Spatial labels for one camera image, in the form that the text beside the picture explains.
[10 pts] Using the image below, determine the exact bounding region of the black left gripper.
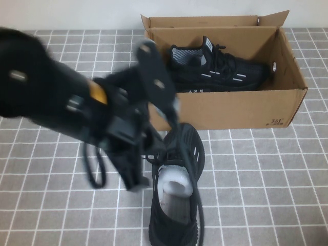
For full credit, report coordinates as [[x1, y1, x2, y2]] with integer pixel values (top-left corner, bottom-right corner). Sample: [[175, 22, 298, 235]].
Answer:
[[88, 69, 168, 192]]

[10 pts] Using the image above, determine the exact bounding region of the black sneaker with foam stuffing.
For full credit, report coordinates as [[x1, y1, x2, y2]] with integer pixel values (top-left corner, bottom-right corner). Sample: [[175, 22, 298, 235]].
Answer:
[[143, 122, 207, 246]]

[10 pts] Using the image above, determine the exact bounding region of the white foam shoe stuffing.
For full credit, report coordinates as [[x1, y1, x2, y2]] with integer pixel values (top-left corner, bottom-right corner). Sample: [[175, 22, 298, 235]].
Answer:
[[156, 164, 194, 198]]

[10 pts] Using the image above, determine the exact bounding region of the brown cardboard shoe box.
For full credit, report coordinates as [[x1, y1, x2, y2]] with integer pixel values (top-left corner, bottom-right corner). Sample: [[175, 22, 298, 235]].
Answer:
[[140, 10, 308, 132]]

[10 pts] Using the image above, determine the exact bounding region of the grey grid tablecloth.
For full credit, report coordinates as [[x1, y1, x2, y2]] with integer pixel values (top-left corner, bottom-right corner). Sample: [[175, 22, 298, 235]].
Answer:
[[0, 27, 328, 246]]

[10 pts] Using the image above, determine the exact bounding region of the black sneaker with white stripes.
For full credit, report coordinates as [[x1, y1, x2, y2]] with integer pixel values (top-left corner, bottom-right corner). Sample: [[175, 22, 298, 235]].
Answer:
[[168, 35, 272, 93]]

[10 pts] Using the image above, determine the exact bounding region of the thin black looped cable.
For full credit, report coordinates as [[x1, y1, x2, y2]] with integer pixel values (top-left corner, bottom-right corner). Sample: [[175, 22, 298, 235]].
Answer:
[[81, 139, 108, 190]]

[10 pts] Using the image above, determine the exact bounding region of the thick black cable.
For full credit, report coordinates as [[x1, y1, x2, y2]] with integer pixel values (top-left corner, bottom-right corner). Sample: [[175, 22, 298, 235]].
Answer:
[[163, 99, 207, 246]]

